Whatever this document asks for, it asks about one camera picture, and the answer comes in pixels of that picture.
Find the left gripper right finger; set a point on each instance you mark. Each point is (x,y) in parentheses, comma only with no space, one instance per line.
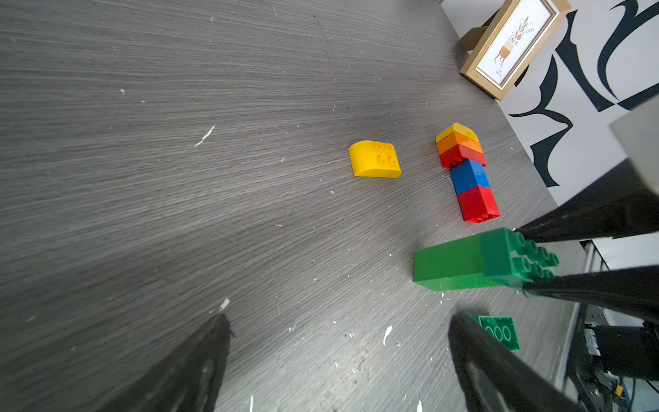
(494,379)

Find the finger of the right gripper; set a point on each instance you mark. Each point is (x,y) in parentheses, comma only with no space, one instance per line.
(632,291)
(617,205)

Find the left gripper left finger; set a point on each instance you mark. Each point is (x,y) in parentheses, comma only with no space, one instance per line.
(188,379)

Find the dark green wide lego brick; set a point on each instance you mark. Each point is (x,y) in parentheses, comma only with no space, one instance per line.
(503,329)

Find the dark green long lego brick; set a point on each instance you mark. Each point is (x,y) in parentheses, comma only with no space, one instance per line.
(508,259)

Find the red square lego brick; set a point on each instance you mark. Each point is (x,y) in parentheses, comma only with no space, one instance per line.
(478,204)

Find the blue square lego brick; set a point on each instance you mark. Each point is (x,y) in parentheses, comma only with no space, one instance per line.
(468,175)

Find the yellow curved lego brick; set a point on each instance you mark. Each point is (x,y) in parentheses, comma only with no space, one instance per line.
(374,160)
(457,128)

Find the red long lego brick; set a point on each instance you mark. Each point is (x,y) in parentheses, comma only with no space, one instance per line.
(458,154)

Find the orange lego brick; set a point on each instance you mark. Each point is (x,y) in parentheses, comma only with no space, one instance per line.
(458,139)

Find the light green square lego brick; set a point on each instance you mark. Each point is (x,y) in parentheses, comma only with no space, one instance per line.
(454,265)

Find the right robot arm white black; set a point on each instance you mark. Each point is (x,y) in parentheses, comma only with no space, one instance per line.
(627,351)

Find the wooden framed picture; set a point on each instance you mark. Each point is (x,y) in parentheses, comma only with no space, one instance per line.
(501,51)

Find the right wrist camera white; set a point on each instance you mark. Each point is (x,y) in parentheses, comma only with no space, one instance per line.
(637,132)

